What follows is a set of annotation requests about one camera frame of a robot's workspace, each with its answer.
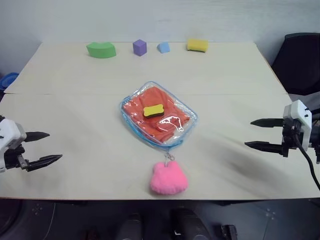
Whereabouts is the purple foam cube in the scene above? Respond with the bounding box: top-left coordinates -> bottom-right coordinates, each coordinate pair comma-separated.
132,38 -> 147,57

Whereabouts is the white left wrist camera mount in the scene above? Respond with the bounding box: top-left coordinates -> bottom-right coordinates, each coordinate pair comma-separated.
0,115 -> 27,174

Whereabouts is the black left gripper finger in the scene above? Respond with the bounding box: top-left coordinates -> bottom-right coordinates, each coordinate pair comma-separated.
26,154 -> 63,173
24,131 -> 51,144

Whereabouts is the small black boxy shape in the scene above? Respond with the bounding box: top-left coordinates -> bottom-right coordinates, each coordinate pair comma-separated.
220,224 -> 239,240

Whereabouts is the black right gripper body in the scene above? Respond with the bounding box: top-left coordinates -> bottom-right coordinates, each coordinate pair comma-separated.
280,117 -> 305,158

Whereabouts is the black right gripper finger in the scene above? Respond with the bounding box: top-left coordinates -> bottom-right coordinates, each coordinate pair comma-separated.
244,140 -> 284,155
250,117 -> 286,129

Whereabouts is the yellow black bone-shaped sponge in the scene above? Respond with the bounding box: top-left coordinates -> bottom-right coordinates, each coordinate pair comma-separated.
142,104 -> 165,119

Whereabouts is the yellow rectangular sponge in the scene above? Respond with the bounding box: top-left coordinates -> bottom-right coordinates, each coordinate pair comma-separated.
186,38 -> 209,54

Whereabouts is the blue plastic container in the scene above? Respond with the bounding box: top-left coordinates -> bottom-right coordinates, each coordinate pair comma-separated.
0,72 -> 20,91

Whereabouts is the pink plush charm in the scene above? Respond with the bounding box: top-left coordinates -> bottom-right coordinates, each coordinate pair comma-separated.
149,160 -> 189,195

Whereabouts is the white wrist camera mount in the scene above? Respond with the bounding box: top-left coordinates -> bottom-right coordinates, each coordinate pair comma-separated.
282,99 -> 313,152
0,115 -> 27,174

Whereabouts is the light blue foam block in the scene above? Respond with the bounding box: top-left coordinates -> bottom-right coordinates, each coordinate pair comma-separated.
156,41 -> 172,54

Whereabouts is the black office chair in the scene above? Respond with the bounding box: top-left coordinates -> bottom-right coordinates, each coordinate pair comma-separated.
270,32 -> 320,96

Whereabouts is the silver keychain clasp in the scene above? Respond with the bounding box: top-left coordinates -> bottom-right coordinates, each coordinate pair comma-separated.
163,148 -> 176,164

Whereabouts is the clear pouch with orange cloth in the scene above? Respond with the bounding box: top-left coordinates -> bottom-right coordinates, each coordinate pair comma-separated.
117,80 -> 200,151

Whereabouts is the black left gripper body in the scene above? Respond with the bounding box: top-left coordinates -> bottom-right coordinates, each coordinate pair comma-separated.
3,144 -> 32,173

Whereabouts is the green curved foam block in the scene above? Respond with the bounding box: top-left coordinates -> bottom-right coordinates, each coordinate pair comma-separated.
86,41 -> 118,60

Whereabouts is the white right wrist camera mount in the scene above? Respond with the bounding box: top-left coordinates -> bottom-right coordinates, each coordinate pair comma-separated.
282,99 -> 313,152

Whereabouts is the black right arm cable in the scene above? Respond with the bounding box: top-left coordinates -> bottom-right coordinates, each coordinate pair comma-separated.
294,133 -> 320,190

